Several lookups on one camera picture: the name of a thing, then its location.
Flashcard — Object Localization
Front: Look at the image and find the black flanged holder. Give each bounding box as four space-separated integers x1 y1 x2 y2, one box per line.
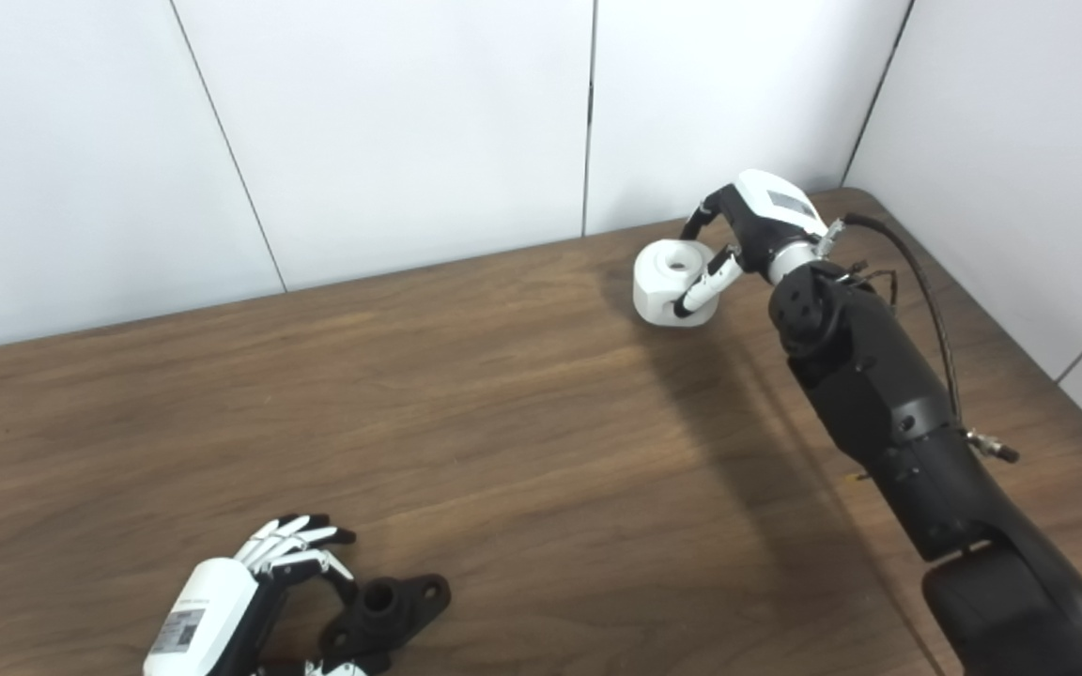
318 574 452 669

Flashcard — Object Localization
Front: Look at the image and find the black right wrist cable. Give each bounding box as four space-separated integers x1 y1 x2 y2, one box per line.
818 213 1019 463

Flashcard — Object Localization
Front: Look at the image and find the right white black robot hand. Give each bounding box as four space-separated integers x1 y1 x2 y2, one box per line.
675 169 831 320

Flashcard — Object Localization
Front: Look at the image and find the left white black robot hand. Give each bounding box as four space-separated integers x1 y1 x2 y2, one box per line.
142 513 382 676

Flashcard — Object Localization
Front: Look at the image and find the round white piece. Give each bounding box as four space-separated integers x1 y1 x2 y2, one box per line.
633 238 720 327

